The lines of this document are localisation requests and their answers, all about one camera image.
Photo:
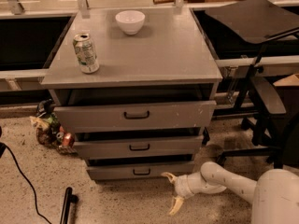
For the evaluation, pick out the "black office chair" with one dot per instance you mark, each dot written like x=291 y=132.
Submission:
x=275 y=136

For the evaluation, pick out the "grey drawer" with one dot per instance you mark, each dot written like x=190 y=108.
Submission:
x=115 y=118
x=144 y=170
x=130 y=148

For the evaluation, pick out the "green white soda can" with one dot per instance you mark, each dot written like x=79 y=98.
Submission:
x=85 y=52

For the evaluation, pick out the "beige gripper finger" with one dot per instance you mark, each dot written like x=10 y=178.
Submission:
x=172 y=178
x=176 y=204

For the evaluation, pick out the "grey top drawer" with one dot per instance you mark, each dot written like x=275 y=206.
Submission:
x=115 y=118

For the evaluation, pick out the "grey bottom drawer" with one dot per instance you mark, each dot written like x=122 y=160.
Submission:
x=144 y=170

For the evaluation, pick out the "wooden rolling pin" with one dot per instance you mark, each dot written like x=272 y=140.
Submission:
x=157 y=2

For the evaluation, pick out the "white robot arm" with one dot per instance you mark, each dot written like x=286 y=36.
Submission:
x=274 y=197

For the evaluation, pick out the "grey drawer cabinet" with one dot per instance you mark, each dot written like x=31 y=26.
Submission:
x=167 y=61

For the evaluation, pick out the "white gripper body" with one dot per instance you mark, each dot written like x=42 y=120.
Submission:
x=181 y=186

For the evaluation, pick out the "white ceramic bowl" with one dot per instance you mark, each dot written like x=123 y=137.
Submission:
x=130 y=21

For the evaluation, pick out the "grey middle drawer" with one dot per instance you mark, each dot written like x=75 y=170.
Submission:
x=130 y=148

